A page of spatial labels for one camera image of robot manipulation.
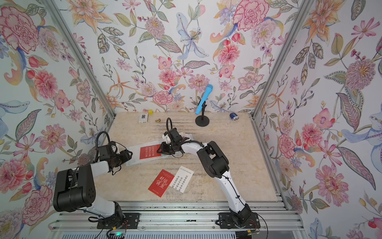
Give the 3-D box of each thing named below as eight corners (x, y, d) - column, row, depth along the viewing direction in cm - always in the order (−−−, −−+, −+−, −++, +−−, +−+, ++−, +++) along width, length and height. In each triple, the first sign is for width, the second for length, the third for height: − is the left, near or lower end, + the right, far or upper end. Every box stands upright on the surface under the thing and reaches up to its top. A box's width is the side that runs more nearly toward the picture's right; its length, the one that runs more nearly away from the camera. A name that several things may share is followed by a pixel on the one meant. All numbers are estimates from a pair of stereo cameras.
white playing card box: (138, 123, 119) (137, 121, 117) (140, 115, 124) (139, 113, 122) (147, 123, 119) (146, 121, 117) (149, 115, 124) (148, 113, 122)
